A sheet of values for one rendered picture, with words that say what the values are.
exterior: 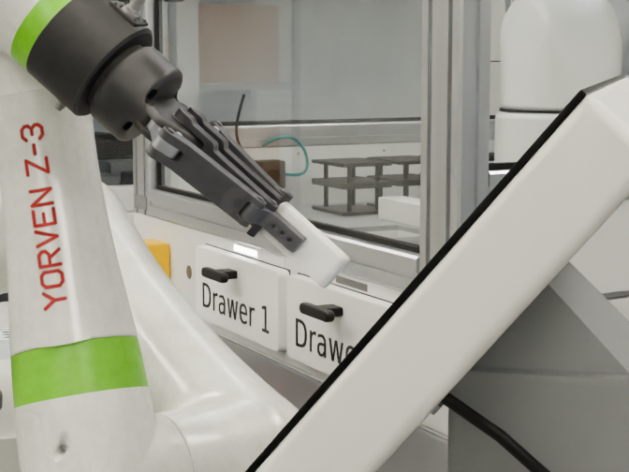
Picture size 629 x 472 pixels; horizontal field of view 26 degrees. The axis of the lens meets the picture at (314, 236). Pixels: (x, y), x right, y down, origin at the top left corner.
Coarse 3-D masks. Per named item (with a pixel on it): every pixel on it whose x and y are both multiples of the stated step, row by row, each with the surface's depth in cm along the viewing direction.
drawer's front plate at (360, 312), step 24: (288, 288) 178; (312, 288) 172; (336, 288) 168; (288, 312) 179; (360, 312) 161; (384, 312) 156; (288, 336) 179; (312, 336) 173; (336, 336) 167; (360, 336) 162; (312, 360) 174; (336, 360) 168
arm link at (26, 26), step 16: (0, 0) 107; (16, 0) 107; (32, 0) 106; (48, 0) 106; (64, 0) 107; (0, 16) 107; (16, 16) 107; (32, 16) 106; (48, 16) 106; (0, 32) 108; (16, 32) 107; (32, 32) 107; (0, 48) 111; (16, 48) 108
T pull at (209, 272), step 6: (204, 270) 194; (210, 270) 193; (216, 270) 193; (222, 270) 193; (228, 270) 193; (204, 276) 195; (210, 276) 193; (216, 276) 191; (222, 276) 189; (228, 276) 192; (234, 276) 193; (222, 282) 190
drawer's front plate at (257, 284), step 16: (208, 256) 202; (224, 256) 197; (240, 256) 195; (240, 272) 192; (256, 272) 187; (272, 272) 183; (224, 288) 198; (240, 288) 193; (256, 288) 187; (272, 288) 183; (240, 304) 193; (256, 304) 188; (272, 304) 183; (208, 320) 204; (224, 320) 198; (240, 320) 193; (256, 320) 188; (272, 320) 183; (256, 336) 188; (272, 336) 184
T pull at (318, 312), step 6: (300, 306) 167; (306, 306) 166; (312, 306) 165; (318, 306) 165; (324, 306) 165; (330, 306) 165; (336, 306) 165; (300, 312) 168; (306, 312) 166; (312, 312) 165; (318, 312) 163; (324, 312) 162; (330, 312) 162; (336, 312) 165; (342, 312) 165; (318, 318) 163; (324, 318) 162; (330, 318) 162
